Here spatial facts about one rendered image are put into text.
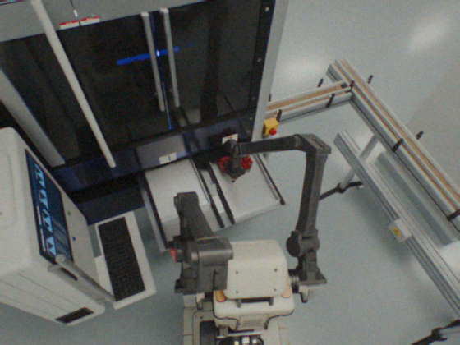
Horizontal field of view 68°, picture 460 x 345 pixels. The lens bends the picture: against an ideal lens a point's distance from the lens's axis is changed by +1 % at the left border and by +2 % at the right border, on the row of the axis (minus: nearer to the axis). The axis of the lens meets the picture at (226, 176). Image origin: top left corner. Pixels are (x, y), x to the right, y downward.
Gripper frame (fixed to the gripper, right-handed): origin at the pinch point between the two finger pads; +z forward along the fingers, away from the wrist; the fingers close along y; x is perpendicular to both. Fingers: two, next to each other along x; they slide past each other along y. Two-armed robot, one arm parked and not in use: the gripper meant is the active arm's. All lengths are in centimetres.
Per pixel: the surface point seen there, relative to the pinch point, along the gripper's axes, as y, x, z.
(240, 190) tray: -5.6, -0.9, 6.5
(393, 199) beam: -55, -90, 40
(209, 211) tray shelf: -6.1, 19.6, 6.5
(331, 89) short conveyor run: 17, -90, 3
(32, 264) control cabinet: -15, 83, -59
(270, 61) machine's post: 14, -26, -53
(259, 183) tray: -8.3, -11.7, 6.6
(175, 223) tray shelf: -1.9, 37.0, 6.4
